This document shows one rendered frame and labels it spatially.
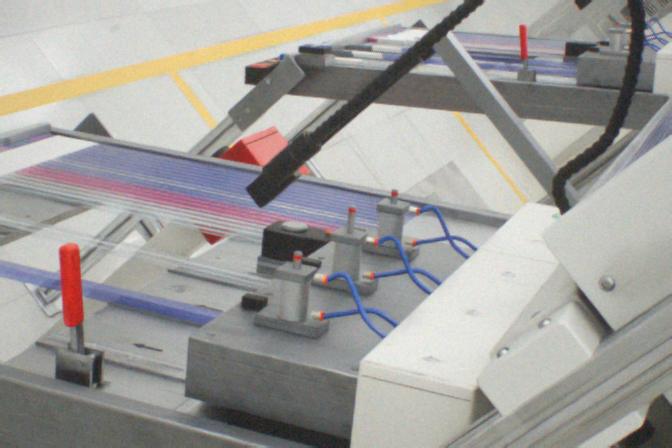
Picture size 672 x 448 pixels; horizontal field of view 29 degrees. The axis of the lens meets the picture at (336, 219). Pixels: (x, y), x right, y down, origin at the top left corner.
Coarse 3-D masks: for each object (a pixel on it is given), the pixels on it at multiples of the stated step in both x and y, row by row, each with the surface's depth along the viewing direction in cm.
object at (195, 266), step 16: (0, 224) 129; (16, 224) 128; (32, 224) 128; (48, 224) 128; (64, 240) 127; (80, 240) 126; (96, 240) 125; (112, 240) 126; (128, 256) 124; (144, 256) 124; (160, 256) 123; (176, 256) 123; (192, 272) 122; (208, 272) 121; (224, 272) 121; (240, 272) 121
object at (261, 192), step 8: (296, 176) 107; (256, 184) 108; (264, 184) 108; (280, 184) 107; (288, 184) 107; (248, 192) 108; (256, 192) 108; (264, 192) 108; (272, 192) 108; (280, 192) 108; (256, 200) 108; (264, 200) 108
